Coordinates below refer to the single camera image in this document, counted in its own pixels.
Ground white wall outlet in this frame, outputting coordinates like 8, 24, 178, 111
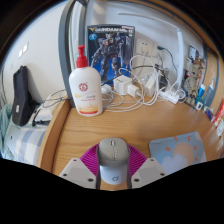
135, 38, 155, 57

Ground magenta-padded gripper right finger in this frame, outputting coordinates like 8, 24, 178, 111
126, 143, 167, 190

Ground blue cartoon sun mouse pad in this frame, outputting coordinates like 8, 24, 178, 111
148, 130, 208, 176

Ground robot model kit box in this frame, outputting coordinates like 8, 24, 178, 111
86, 23, 136, 86

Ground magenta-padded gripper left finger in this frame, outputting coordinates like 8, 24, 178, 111
59, 143, 102, 191

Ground white light switch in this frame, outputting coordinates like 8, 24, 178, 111
18, 41, 30, 58

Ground white red-pump lotion bottle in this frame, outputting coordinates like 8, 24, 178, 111
68, 44, 104, 118

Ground red chip can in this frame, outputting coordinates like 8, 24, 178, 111
213, 99, 224, 128

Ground white charging cable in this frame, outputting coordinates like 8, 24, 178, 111
101, 54, 168, 113

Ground black bag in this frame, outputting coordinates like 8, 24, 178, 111
12, 65, 36, 127

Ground white desk lamp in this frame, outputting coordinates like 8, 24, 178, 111
116, 11, 186, 98

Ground dark green cable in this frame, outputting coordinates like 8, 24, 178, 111
156, 45, 179, 73

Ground colourful printed box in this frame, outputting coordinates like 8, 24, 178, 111
182, 44, 208, 107

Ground white charger block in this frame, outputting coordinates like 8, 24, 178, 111
126, 83, 142, 98
143, 74, 158, 98
113, 74, 133, 96

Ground grey and white computer mouse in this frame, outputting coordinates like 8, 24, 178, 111
97, 137, 131, 185

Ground teal blanket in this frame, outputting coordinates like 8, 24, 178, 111
0, 103, 14, 158

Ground blue plaid bedding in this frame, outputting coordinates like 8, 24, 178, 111
13, 126, 48, 166

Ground grey metal bed frame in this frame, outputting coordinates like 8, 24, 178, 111
58, 0, 88, 108

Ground white power strip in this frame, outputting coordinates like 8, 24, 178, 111
159, 89, 180, 105

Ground blue spray bottle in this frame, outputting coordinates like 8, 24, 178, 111
203, 78, 216, 108

